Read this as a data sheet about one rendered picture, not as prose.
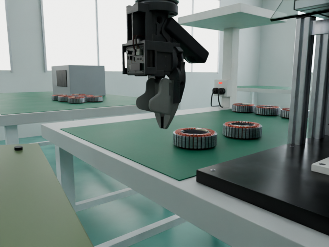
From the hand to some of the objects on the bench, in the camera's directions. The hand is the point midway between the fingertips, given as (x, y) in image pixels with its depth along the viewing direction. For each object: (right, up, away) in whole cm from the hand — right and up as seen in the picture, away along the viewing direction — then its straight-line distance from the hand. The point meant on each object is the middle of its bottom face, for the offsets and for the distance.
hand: (166, 121), depth 53 cm
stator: (+7, -6, +20) cm, 22 cm away
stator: (+22, -4, +31) cm, 39 cm away
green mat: (+20, -2, +48) cm, 52 cm away
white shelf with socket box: (+31, +6, +90) cm, 95 cm away
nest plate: (+35, -8, -7) cm, 36 cm away
